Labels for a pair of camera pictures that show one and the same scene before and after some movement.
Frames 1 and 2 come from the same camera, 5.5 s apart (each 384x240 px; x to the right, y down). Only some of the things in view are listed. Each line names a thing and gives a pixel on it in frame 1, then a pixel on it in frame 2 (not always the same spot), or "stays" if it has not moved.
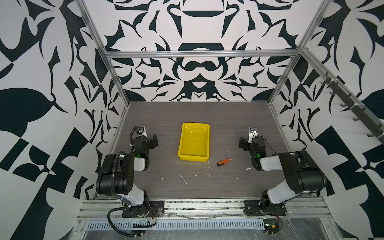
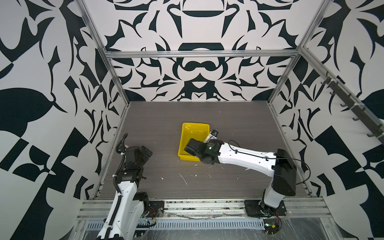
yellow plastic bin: (194, 143) stays
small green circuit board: (271, 226) stays
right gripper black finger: (241, 142) to (193, 147)
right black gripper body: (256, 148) to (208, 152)
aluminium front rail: (98, 208) stays
